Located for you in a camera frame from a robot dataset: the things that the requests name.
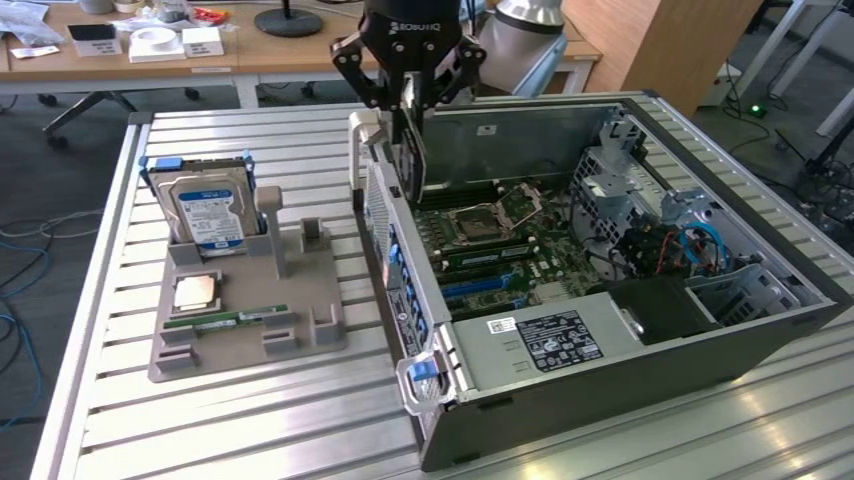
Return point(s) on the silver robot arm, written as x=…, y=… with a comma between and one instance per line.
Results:
x=520, y=55

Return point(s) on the black lamp base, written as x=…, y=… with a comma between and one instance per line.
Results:
x=287, y=24

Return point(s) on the white box black lid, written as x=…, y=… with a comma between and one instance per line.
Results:
x=96, y=47

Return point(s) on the clear plastic bag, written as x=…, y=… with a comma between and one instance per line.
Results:
x=27, y=25

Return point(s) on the flat white box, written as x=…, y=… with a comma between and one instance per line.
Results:
x=160, y=55

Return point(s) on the copper CPU chip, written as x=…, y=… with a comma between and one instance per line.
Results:
x=194, y=292

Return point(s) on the PCIe expansion slot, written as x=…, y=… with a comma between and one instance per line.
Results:
x=476, y=287

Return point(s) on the grey metal disk bay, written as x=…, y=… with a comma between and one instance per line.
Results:
x=767, y=292

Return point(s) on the small beige roll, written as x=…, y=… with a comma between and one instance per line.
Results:
x=127, y=5

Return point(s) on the grey power supply unit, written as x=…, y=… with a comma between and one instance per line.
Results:
x=494, y=350

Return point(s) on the black office chair base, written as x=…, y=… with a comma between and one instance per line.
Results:
x=56, y=141

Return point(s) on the grey cup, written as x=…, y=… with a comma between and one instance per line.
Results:
x=96, y=6

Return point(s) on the white tape roll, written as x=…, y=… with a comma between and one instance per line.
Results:
x=152, y=37

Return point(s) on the red packet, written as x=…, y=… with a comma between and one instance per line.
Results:
x=210, y=16

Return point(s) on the white labelled box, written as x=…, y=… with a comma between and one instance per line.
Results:
x=202, y=42

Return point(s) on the red white card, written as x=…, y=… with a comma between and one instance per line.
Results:
x=33, y=52

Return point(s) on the white floor device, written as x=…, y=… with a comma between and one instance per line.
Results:
x=723, y=87

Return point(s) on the black graphics card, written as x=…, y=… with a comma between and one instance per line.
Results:
x=410, y=160

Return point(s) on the grey parts rack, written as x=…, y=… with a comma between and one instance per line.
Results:
x=234, y=350

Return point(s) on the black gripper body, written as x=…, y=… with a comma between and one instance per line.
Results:
x=414, y=45

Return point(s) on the blue case release tab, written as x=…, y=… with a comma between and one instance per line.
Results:
x=420, y=372

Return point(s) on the CPU socket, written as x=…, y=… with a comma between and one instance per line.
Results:
x=476, y=227

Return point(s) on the wooden cabinet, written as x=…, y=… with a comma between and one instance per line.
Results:
x=707, y=50

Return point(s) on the green motherboard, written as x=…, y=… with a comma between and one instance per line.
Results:
x=560, y=235

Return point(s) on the hard disk blue caddy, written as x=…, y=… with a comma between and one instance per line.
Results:
x=207, y=215

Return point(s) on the perforated metal drive cage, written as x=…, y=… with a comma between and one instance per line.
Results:
x=603, y=210

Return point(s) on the wooden desk white frame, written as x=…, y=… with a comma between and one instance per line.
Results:
x=100, y=67

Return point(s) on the copper socket cover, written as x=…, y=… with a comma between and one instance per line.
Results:
x=528, y=220

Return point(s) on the dark pouch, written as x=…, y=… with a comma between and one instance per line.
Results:
x=172, y=12

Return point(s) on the open grey PC case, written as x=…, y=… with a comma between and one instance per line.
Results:
x=601, y=400

